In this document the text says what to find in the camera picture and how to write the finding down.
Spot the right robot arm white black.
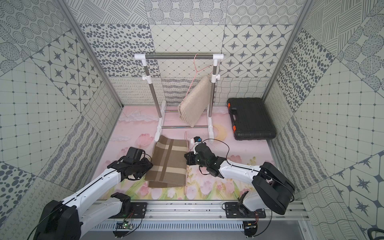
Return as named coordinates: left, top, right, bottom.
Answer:
left=185, top=142, right=295, bottom=215

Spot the pink wire hanger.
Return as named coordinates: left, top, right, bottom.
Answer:
left=184, top=131, right=191, bottom=195
left=184, top=54, right=212, bottom=100

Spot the white steel clothes rack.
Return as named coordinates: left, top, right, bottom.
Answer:
left=134, top=54, right=224, bottom=142

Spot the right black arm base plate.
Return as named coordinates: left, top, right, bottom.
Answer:
left=222, top=202, right=267, bottom=219

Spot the right black controller box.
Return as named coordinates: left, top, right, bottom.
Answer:
left=243, top=221, right=258, bottom=238

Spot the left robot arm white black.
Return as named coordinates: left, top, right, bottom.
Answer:
left=28, top=147, right=154, bottom=240

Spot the small green circuit board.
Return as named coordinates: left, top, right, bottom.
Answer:
left=116, top=222, right=134, bottom=231

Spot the brown plaid scarf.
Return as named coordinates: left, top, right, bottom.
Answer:
left=145, top=136, right=189, bottom=188

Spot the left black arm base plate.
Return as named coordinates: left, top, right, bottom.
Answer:
left=110, top=202, right=148, bottom=219

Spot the pink floral table mat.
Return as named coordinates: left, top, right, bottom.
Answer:
left=94, top=106, right=275, bottom=200

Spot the beige knitted scarf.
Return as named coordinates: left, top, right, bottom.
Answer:
left=178, top=76, right=211, bottom=127

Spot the black plastic tool case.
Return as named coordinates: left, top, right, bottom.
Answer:
left=227, top=98, right=277, bottom=141

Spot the aluminium mounting rail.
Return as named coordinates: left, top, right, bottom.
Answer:
left=131, top=200, right=309, bottom=221

